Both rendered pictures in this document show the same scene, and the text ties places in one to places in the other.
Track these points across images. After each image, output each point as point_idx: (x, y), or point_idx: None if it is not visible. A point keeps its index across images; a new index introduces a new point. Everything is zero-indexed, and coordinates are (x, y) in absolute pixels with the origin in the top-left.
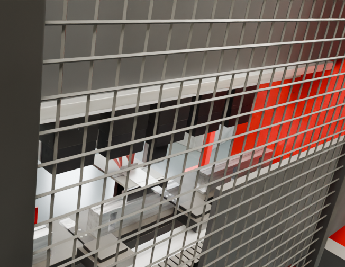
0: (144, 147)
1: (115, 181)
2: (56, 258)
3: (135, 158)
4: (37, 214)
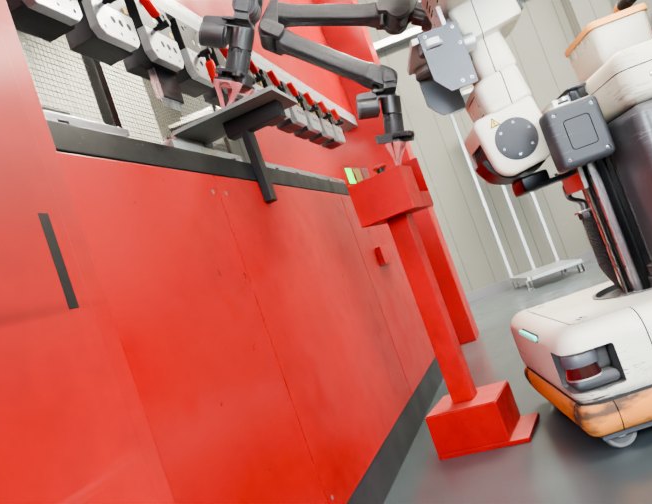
0: (177, 83)
1: (256, 139)
2: None
3: (232, 103)
4: (343, 177)
